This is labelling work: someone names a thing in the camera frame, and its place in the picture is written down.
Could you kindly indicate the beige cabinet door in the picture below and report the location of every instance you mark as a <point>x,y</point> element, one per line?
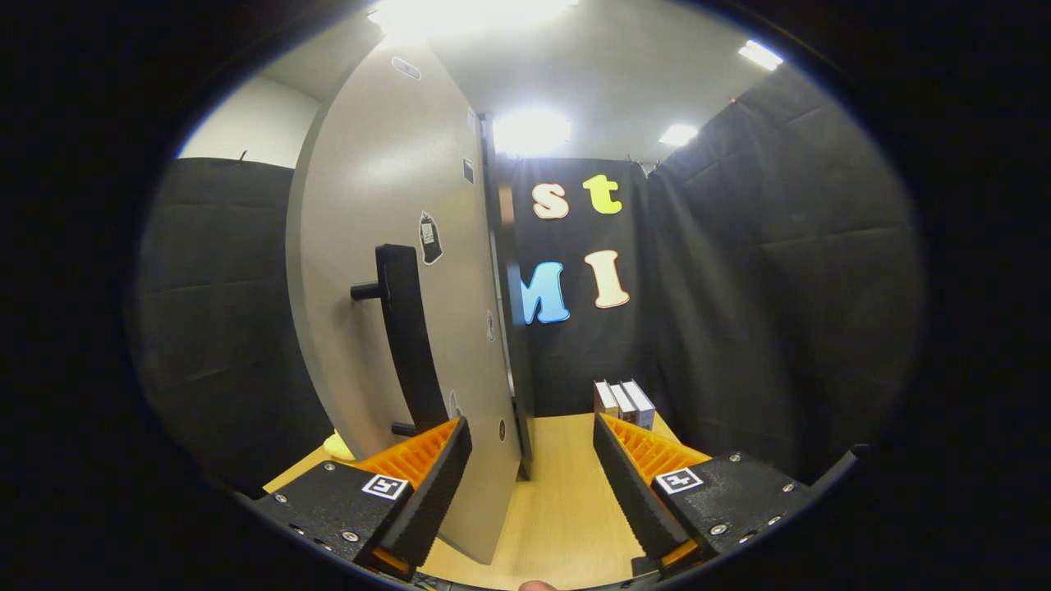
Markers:
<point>361,205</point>

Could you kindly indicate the dark grey cabinet body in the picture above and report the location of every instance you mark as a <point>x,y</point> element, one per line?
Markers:
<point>519,369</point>

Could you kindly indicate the round glow ceiling light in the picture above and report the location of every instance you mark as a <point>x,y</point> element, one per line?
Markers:
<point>531,133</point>

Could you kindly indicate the yellow plush toy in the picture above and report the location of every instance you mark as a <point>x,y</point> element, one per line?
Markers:
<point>337,447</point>

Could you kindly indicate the white blue spine book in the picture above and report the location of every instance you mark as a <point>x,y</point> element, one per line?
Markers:
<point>640,406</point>

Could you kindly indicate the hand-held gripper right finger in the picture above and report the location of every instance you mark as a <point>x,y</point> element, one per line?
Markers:
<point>632,492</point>

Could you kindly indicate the beige spine book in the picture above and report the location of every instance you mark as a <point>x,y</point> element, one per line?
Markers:
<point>622,404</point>

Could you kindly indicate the wide ceiling light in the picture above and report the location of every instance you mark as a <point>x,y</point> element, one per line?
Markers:
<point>468,15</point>

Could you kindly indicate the long strip ceiling light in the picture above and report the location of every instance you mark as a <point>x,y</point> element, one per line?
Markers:
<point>759,54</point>

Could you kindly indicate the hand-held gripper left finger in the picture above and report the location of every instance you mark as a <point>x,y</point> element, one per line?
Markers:
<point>435,492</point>

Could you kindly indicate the small ceiling light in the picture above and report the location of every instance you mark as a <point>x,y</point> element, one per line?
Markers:
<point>678,134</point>

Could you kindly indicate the black backdrop cloth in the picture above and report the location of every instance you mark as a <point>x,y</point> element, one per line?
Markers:
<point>780,287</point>

